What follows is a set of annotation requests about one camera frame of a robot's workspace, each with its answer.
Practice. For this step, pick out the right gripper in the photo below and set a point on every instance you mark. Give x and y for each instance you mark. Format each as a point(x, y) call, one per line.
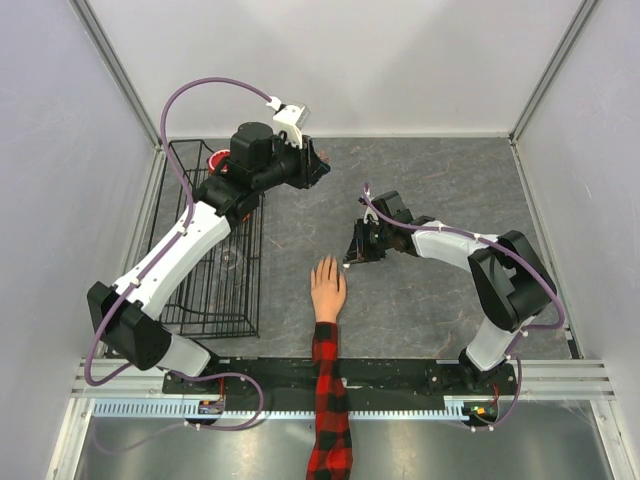
point(358, 250)

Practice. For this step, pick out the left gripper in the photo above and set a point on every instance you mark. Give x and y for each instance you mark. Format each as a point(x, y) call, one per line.
point(309, 173)

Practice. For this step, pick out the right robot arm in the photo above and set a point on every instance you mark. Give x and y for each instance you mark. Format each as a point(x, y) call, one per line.
point(511, 282)

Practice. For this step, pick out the red plaid sleeve forearm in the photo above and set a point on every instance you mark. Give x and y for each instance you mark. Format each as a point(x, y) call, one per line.
point(331, 456)

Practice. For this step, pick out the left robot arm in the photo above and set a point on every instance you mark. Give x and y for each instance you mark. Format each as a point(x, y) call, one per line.
point(125, 314)

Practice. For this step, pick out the mannequin hand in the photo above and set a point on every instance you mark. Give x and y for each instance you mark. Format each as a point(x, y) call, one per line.
point(328, 290)

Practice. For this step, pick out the red cup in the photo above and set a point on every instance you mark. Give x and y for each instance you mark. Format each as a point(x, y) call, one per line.
point(217, 162)

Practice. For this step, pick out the clear glass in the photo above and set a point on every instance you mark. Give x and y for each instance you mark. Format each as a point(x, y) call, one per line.
point(231, 258)

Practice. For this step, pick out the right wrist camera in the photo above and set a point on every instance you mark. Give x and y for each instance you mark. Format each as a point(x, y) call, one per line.
point(370, 218)

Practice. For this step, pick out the black wire rack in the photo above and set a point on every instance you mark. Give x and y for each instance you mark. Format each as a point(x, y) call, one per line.
point(209, 303)

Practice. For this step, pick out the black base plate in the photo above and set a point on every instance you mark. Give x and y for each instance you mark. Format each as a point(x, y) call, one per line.
point(299, 384)

